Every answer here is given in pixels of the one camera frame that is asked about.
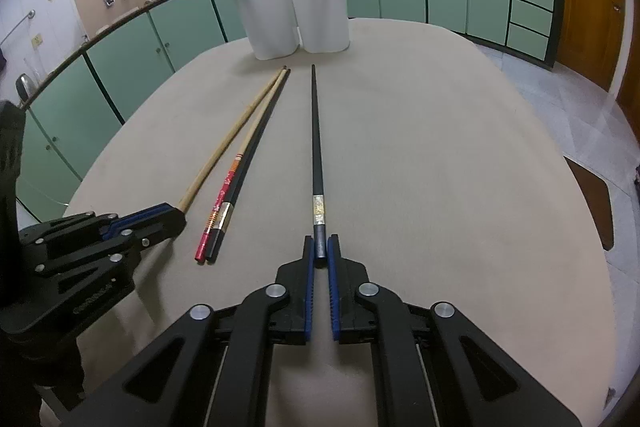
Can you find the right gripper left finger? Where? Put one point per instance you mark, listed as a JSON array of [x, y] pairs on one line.
[[211, 367]]

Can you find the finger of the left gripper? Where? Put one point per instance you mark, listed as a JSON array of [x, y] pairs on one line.
[[75, 231], [129, 234]]

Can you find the tan bamboo chopstick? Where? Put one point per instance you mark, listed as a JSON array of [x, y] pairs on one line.
[[213, 158]]

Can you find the brown wooden chair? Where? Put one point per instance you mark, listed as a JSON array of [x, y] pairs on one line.
[[598, 200]]

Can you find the red-patterned wooden chopstick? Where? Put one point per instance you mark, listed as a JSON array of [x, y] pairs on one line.
[[216, 228]]

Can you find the electric kettle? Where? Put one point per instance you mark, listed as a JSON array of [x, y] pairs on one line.
[[26, 88]]

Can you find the black chopstick gold band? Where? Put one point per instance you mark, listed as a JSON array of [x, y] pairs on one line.
[[318, 210]]

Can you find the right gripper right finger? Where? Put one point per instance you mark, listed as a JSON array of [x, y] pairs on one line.
[[433, 366]]

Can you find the wall towel bar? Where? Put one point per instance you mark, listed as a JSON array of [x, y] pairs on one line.
[[29, 16]]

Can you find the white utensil holder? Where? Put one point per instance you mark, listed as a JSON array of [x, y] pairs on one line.
[[278, 28]]

